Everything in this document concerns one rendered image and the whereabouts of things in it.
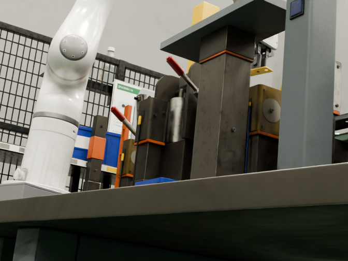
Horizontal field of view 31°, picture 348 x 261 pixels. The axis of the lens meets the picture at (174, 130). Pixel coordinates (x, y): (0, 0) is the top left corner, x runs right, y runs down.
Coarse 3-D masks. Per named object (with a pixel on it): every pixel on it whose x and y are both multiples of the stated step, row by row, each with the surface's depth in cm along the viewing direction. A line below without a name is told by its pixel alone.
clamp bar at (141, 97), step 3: (141, 93) 206; (138, 96) 206; (141, 96) 206; (144, 96) 207; (150, 96) 209; (135, 99) 206; (138, 99) 206; (141, 99) 206; (138, 102) 207; (138, 105) 207; (138, 108) 207
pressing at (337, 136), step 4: (340, 116) 139; (344, 116) 138; (336, 120) 140; (340, 120) 143; (344, 120) 143; (336, 124) 146; (340, 124) 146; (344, 124) 146; (336, 128) 150; (340, 128) 149; (344, 128) 148; (344, 132) 152; (336, 136) 156; (340, 136) 155; (344, 136) 155; (344, 140) 159
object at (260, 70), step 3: (264, 66) 176; (252, 69) 179; (255, 69) 179; (258, 69) 178; (261, 69) 178; (264, 69) 178; (270, 69) 177; (252, 72) 181; (255, 72) 181; (258, 72) 181; (261, 72) 180; (264, 72) 180; (267, 72) 180; (252, 75) 183; (255, 75) 183
